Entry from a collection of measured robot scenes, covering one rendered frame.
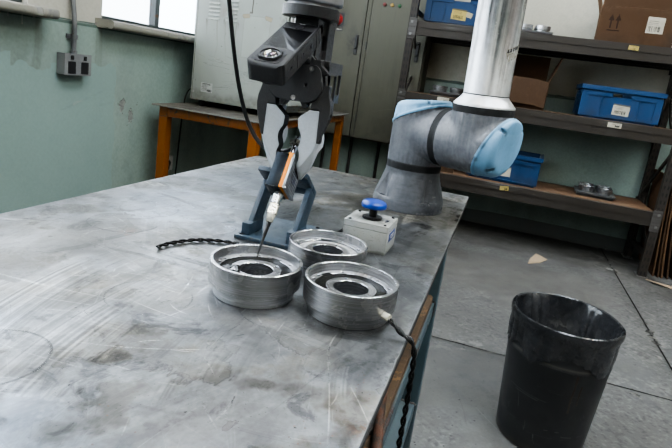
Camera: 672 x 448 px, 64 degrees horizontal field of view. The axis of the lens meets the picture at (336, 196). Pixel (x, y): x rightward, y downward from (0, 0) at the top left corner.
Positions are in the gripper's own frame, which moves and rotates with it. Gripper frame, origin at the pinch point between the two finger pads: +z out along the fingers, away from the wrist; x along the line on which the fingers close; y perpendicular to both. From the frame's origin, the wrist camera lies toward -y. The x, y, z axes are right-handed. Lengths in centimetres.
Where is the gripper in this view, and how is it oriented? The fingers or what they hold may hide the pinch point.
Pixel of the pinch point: (287, 168)
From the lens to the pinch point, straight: 69.6
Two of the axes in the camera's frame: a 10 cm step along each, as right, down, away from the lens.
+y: 2.8, -1.8, 9.4
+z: -1.4, 9.7, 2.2
